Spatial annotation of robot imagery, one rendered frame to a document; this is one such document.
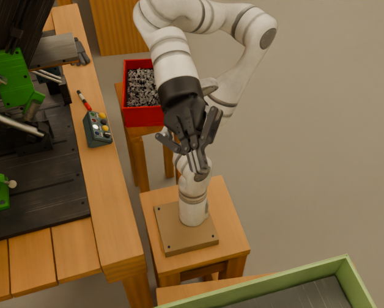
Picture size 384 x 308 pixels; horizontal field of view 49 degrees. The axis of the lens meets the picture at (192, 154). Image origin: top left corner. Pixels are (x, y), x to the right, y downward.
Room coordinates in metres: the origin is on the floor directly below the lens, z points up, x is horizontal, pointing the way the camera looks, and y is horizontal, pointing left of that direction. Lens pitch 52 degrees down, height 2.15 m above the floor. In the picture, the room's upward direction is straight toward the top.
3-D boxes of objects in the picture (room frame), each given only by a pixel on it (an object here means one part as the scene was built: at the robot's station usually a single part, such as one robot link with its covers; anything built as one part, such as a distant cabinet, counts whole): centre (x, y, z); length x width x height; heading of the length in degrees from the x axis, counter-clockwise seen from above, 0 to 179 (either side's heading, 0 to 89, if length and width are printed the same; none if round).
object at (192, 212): (0.74, 0.00, 0.97); 0.09 x 0.09 x 0.17; 22
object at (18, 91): (1.14, 0.63, 1.17); 0.13 x 0.12 x 0.20; 18
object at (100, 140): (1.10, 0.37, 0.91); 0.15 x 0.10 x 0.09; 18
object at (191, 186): (0.74, 0.00, 1.13); 0.09 x 0.09 x 0.17; 36
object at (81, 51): (1.58, 0.55, 0.91); 0.20 x 0.11 x 0.03; 25
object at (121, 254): (1.28, 0.45, 0.82); 1.50 x 0.14 x 0.15; 18
